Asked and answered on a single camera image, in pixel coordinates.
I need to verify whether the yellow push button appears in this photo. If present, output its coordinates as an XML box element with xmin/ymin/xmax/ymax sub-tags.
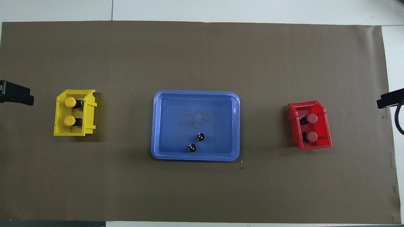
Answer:
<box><xmin>64</xmin><ymin>97</ymin><xmax>84</xmax><ymax>109</ymax></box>
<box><xmin>64</xmin><ymin>115</ymin><xmax>83</xmax><ymax>127</ymax></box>

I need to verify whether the red push button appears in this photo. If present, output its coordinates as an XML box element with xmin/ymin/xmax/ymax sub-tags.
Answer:
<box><xmin>302</xmin><ymin>131</ymin><xmax>318</xmax><ymax>144</ymax></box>
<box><xmin>299</xmin><ymin>113</ymin><xmax>318</xmax><ymax>125</ymax></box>

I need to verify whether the blue plastic tray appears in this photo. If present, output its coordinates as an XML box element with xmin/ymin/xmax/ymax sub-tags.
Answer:
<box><xmin>151</xmin><ymin>90</ymin><xmax>241</xmax><ymax>162</ymax></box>

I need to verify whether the yellow plastic bin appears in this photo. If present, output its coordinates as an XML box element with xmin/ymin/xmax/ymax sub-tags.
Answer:
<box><xmin>53</xmin><ymin>89</ymin><xmax>98</xmax><ymax>137</ymax></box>

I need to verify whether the red plastic bin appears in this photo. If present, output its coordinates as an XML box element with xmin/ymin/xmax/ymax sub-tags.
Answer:
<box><xmin>287</xmin><ymin>100</ymin><xmax>333</xmax><ymax>151</ymax></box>

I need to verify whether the brown table mat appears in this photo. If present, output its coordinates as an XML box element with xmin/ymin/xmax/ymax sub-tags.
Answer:
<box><xmin>0</xmin><ymin>20</ymin><xmax>401</xmax><ymax>225</ymax></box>

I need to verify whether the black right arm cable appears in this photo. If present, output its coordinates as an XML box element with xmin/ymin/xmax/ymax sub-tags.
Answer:
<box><xmin>395</xmin><ymin>98</ymin><xmax>404</xmax><ymax>136</ymax></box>

